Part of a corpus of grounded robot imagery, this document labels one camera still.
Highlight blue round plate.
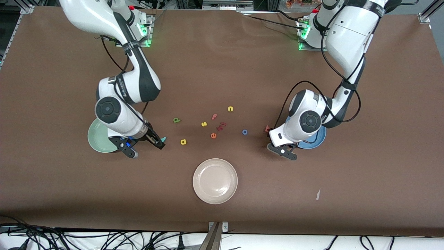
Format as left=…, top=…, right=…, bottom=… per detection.
left=285, top=116, right=327, bottom=150

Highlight pale green round plate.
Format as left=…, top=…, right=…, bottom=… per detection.
left=87, top=117, right=119, bottom=153

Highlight beige round plate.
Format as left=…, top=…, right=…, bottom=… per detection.
left=193, top=158, right=238, bottom=205

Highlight brown table cover sheet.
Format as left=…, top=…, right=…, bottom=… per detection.
left=0, top=6, right=444, bottom=237

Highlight dark grey metal bar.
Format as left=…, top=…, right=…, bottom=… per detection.
left=198, top=222, right=222, bottom=250

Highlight orange dried flowers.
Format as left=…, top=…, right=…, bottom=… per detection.
left=286, top=0, right=313, bottom=9

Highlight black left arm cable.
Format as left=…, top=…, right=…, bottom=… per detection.
left=275, top=17, right=362, bottom=130

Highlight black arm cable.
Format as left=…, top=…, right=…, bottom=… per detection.
left=100, top=35, right=150, bottom=130
left=275, top=17, right=362, bottom=130

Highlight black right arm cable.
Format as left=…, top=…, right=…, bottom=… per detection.
left=100, top=35, right=150, bottom=130

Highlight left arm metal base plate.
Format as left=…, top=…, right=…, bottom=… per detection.
left=298, top=21, right=326, bottom=52

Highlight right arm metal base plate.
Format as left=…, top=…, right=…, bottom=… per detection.
left=137, top=14, right=153, bottom=48

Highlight silver table edge bracket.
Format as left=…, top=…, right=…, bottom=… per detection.
left=208, top=222, right=229, bottom=234

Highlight long black table cable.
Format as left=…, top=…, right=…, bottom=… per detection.
left=247, top=15, right=303, bottom=30

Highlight short black table cable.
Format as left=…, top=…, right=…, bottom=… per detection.
left=274, top=10, right=303, bottom=20

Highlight silver aluminium frame rail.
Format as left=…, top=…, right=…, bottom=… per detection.
left=418, top=0, right=444, bottom=24
left=0, top=0, right=35, bottom=66

